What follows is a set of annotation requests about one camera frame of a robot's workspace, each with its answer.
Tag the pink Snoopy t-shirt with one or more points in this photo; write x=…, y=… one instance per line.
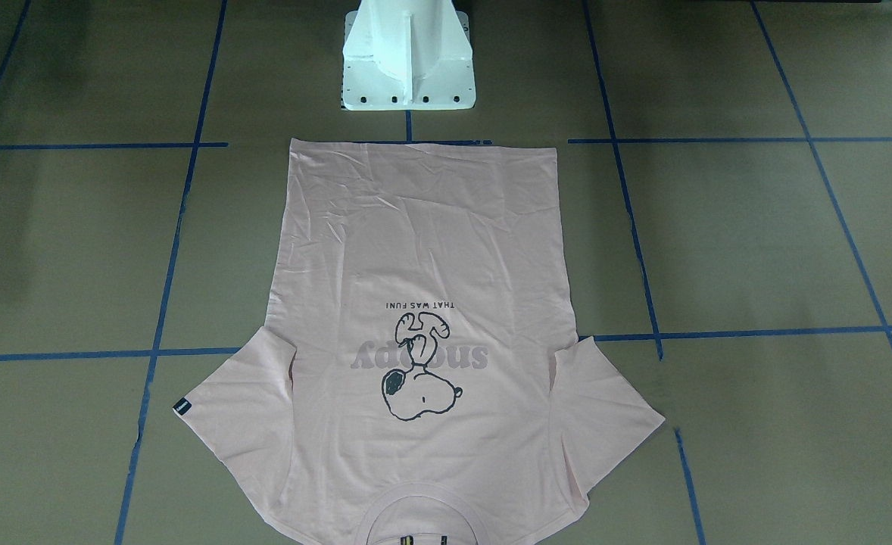
x=418, y=378

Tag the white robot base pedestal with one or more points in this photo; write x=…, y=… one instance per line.
x=407, y=55

